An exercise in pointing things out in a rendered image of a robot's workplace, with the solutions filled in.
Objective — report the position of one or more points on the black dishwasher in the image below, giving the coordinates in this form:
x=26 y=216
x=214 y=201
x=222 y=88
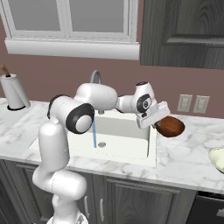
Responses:
x=207 y=210

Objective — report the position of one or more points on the white framed window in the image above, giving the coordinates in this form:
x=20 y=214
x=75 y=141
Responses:
x=70 y=26

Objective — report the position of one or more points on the white wall socket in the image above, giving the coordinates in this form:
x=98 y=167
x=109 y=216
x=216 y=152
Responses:
x=184 y=103
x=201 y=104

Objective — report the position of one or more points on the brown wooden bowl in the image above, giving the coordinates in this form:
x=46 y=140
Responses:
x=171 y=126

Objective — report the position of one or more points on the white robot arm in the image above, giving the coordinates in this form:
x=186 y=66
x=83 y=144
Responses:
x=52 y=151

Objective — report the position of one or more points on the white sink basin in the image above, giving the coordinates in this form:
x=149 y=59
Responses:
x=125 y=137

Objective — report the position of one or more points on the dark grey base cupboard door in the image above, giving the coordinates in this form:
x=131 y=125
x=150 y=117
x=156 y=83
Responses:
x=5 y=189
x=27 y=186
x=143 y=204

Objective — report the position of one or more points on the pale green bowl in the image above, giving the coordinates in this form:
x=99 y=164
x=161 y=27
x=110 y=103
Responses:
x=217 y=159

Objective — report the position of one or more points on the blue water stream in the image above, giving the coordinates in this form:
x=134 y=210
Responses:
x=94 y=134

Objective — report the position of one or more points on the white paper towel roll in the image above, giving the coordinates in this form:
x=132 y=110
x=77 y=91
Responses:
x=14 y=93

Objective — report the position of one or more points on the dark grey wall cupboard door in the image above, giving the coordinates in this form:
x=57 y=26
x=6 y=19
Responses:
x=180 y=32

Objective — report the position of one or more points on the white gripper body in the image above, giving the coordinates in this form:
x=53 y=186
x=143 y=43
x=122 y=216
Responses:
x=151 y=116

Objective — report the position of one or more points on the grey curved tap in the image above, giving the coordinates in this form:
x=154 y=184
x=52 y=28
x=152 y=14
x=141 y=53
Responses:
x=95 y=73

